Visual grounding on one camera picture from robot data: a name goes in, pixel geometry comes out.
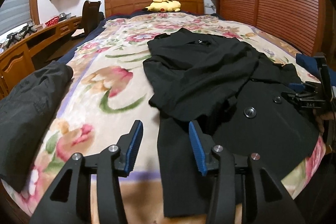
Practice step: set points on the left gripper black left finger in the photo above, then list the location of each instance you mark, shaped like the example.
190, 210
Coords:
68, 198

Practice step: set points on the navy blue garment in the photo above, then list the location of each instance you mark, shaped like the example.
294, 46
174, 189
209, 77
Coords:
308, 63

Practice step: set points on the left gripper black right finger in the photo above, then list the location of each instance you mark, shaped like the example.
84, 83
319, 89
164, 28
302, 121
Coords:
264, 198

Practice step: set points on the red basket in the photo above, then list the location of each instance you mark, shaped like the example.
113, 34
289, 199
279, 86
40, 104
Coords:
53, 21

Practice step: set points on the yellow plush toy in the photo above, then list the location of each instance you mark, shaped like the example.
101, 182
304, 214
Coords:
163, 6

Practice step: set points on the dark wooden chair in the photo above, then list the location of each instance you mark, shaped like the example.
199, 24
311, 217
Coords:
91, 18

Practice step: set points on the wooden desk cabinet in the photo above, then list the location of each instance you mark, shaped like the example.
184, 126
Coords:
16, 62

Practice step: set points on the grey window blind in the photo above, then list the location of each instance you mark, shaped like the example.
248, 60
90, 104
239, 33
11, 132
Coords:
13, 14

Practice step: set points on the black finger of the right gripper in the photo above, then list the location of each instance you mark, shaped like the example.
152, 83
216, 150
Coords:
297, 88

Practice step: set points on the floral bed blanket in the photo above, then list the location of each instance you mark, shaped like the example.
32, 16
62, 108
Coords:
108, 92

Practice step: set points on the folded dark grey garment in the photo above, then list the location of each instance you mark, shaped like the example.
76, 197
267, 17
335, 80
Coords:
25, 114

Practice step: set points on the black coat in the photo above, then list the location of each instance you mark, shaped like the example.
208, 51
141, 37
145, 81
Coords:
234, 92

